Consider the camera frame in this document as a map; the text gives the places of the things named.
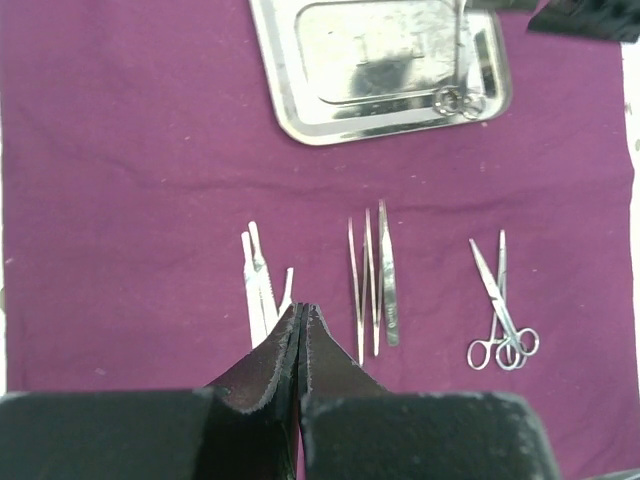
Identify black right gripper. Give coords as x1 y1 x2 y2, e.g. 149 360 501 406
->
469 0 640 44

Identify purple surgical cloth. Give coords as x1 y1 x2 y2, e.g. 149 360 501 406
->
1 1 639 479

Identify steel scissors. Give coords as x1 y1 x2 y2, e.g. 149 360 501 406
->
432 1 486 121
466 229 540 371

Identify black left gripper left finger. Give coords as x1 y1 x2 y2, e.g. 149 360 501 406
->
199 306 301 479

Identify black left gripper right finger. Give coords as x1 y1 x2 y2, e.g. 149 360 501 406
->
298 303 388 479

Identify thin steel forceps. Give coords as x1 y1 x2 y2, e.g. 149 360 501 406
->
347 208 382 367

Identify steel hemostat clamp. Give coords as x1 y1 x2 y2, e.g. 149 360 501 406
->
466 229 526 371

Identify steel instrument tray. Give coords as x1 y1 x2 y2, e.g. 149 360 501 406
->
250 1 512 146

